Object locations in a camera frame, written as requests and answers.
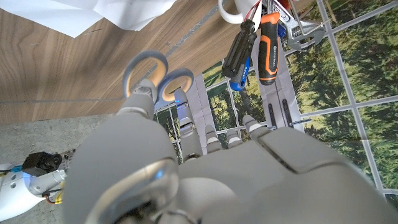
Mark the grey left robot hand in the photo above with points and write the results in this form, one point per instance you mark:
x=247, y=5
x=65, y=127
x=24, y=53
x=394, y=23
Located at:
x=236, y=183

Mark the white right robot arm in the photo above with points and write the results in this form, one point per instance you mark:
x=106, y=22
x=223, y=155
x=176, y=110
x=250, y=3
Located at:
x=15, y=193

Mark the white mug with tools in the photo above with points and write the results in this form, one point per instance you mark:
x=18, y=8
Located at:
x=269, y=49

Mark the white mug with red print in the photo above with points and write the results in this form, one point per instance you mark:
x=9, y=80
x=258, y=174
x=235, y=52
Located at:
x=233, y=11

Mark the blue tool with white text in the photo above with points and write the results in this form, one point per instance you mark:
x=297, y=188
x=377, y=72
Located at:
x=241, y=79

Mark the printed window forest backdrop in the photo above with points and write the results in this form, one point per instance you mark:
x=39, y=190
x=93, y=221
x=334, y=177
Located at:
x=342, y=77

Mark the silver metal wrench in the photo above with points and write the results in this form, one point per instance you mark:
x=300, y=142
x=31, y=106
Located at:
x=298, y=28

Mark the creased white paper sheet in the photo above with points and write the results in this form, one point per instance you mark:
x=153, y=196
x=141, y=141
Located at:
x=93, y=12

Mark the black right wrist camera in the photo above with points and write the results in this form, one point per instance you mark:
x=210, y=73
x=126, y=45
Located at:
x=42, y=161

